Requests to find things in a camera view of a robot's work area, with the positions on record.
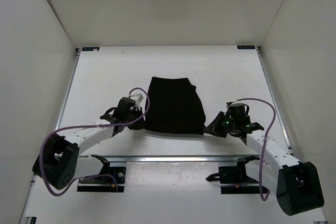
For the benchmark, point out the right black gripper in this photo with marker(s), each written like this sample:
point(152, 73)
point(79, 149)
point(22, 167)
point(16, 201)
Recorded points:
point(213, 129)

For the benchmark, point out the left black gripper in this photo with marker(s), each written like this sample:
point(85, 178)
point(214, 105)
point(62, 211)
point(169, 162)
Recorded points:
point(138, 125)

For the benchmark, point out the black skirt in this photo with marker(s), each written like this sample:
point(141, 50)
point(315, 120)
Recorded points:
point(174, 107)

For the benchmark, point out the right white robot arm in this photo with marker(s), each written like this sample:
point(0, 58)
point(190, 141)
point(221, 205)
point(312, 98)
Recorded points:
point(270, 170)

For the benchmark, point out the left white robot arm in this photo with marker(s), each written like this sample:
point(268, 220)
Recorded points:
point(62, 161)

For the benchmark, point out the blue label right corner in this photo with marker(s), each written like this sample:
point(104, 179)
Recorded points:
point(245, 47)

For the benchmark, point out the blue label corner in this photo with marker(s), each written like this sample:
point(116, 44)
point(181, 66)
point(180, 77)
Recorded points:
point(90, 49)
point(245, 47)

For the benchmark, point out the blue label left corner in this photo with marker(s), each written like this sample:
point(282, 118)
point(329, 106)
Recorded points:
point(90, 49)

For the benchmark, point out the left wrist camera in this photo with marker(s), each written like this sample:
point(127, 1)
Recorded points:
point(137, 98)

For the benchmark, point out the aluminium rail front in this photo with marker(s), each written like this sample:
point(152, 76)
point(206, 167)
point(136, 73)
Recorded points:
point(173, 158)

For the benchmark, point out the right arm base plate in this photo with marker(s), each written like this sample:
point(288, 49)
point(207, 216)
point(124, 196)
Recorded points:
point(234, 181)

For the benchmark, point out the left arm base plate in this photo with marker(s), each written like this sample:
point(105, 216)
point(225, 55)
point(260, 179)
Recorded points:
point(105, 184)

